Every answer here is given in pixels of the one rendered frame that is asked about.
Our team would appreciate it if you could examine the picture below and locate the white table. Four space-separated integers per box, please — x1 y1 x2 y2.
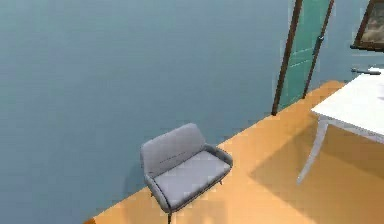
296 67 384 185

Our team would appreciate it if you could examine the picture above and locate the green door with brown frame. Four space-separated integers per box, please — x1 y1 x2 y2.
270 0 335 117

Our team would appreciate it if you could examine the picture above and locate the brown framed wall picture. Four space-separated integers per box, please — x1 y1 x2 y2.
349 0 384 53

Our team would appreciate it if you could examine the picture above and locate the gray two-seat couch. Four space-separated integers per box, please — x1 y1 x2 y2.
139 122 234 224

